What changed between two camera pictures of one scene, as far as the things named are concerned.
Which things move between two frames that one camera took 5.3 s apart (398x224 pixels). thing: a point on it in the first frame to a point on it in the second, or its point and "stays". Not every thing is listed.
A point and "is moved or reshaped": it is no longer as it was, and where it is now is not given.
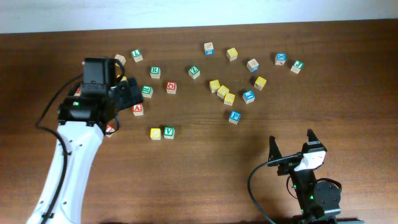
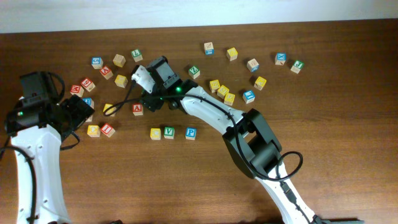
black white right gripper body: x=290 y=165 to x=148 y=101
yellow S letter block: x=214 y=85 stays
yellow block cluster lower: x=229 y=99 stays
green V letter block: x=169 y=132 stays
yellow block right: x=260 y=83 stays
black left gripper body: x=131 y=93 to x=78 y=109
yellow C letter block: x=155 y=134 stays
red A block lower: x=137 y=109 stays
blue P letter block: x=234 y=117 is moved or reshaped
